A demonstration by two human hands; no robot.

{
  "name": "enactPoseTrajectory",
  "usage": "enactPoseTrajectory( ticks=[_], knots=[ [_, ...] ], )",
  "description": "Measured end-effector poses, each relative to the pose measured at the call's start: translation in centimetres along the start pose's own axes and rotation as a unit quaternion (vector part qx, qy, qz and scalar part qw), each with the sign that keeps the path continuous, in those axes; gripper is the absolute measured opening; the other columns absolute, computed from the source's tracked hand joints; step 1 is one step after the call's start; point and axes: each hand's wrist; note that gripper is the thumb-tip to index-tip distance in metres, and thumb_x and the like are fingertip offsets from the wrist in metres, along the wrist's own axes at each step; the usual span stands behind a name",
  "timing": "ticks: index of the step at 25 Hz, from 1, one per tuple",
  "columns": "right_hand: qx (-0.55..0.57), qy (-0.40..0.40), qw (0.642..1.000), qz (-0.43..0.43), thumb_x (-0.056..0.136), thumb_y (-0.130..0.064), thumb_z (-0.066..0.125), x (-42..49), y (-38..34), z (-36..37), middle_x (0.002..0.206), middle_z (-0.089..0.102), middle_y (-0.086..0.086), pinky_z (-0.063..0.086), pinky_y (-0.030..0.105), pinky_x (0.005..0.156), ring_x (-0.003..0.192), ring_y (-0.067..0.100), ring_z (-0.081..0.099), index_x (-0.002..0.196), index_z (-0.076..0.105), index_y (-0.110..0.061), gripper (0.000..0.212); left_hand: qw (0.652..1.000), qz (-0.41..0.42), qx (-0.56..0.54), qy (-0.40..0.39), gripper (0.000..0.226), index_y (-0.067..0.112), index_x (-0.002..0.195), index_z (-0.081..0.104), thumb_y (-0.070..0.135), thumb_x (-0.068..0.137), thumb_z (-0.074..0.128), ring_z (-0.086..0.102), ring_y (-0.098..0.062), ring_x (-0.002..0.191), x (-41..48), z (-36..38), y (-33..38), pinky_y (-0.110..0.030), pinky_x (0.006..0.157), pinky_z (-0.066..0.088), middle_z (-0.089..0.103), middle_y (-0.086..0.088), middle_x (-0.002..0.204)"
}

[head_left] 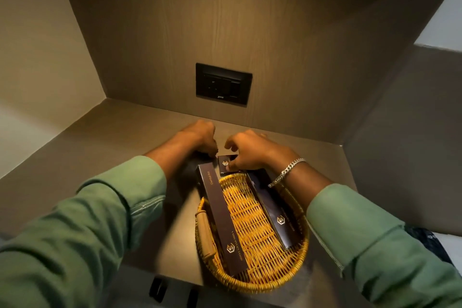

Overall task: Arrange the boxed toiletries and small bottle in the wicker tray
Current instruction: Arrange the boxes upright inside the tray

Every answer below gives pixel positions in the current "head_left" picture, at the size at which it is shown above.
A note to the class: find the person's right hand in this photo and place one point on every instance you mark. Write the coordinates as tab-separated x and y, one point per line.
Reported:
252	152

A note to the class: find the person's left hand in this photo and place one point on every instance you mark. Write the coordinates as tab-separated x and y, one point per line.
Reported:
200	138

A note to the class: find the person's right thumb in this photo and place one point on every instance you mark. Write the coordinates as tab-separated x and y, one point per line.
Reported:
234	164

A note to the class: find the person's left fingers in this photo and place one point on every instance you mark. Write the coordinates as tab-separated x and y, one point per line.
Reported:
212	147

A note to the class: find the small dark brown box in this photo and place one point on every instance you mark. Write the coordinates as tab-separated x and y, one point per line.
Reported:
225	164

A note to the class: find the person's left forearm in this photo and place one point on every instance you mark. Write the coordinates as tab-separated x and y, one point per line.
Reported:
90	224

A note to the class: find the person's right forearm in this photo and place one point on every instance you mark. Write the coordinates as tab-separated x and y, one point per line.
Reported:
361	239

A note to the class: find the long dark brown box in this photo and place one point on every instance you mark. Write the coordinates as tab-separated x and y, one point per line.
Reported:
222	215

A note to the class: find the long dark blue box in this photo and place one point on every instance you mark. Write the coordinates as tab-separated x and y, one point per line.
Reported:
272	210

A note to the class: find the yellow wicker basket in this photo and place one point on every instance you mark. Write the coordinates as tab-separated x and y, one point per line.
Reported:
252	235

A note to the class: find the black wall socket panel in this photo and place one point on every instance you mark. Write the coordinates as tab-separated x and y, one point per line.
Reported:
223	83

